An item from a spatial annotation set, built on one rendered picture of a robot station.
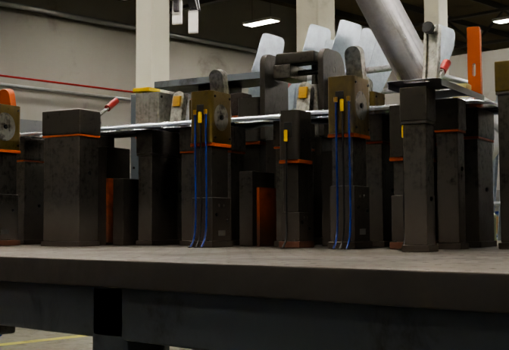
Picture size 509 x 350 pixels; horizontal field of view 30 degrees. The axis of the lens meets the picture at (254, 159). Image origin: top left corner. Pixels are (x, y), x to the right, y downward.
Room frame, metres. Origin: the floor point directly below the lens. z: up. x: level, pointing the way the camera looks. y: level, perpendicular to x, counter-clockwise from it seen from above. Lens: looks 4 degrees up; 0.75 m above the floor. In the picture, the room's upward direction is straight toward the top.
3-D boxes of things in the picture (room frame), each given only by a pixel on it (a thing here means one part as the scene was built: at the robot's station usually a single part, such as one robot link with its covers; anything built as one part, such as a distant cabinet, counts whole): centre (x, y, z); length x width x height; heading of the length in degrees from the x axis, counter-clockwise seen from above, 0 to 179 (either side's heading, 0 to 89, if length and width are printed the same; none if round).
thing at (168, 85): (2.71, 0.10, 1.16); 0.37 x 0.14 x 0.02; 60
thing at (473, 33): (2.16, -0.51, 0.95); 0.03 x 0.01 x 0.50; 60
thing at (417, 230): (1.67, -0.29, 0.84); 0.05 x 0.05 x 0.29; 60
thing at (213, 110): (2.11, 0.10, 0.87); 0.12 x 0.07 x 0.35; 150
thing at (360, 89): (1.91, -0.19, 0.87); 0.12 x 0.07 x 0.35; 150
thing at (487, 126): (2.00, -0.47, 0.84); 0.12 x 0.05 x 0.29; 150
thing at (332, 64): (2.43, -0.13, 0.95); 0.18 x 0.13 x 0.49; 60
